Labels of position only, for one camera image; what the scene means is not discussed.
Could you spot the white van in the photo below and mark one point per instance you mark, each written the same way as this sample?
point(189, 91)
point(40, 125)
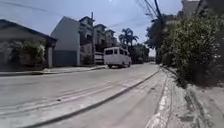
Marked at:
point(116, 57)

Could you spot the grey concrete road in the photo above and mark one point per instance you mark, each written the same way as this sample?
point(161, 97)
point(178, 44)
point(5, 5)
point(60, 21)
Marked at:
point(66, 90)

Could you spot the clump of dark trees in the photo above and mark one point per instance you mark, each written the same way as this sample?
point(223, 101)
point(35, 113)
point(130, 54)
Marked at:
point(140, 53)

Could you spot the pale concrete pavement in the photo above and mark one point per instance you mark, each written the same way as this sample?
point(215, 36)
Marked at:
point(56, 70)

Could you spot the grey concrete pavement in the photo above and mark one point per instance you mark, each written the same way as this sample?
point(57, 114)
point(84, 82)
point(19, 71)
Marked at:
point(206, 103)

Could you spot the tall grey building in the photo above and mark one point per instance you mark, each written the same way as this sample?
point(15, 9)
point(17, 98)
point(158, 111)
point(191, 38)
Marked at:
point(66, 40)

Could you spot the thin pole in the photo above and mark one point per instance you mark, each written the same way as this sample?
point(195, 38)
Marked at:
point(92, 20)

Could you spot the green hedge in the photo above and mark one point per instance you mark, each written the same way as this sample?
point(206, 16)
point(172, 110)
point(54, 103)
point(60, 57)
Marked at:
point(193, 46)

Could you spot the dark tree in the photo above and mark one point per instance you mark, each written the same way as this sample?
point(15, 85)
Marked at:
point(156, 33)

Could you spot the green bush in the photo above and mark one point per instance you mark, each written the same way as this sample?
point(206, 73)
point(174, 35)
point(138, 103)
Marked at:
point(31, 51)

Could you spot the pale building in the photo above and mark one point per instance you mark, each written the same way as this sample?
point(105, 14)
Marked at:
point(188, 6)

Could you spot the low house with dark roof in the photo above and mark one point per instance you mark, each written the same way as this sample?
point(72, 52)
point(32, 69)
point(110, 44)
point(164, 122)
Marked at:
point(20, 33)

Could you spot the palm tree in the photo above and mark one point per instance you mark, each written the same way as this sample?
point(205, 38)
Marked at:
point(127, 36)

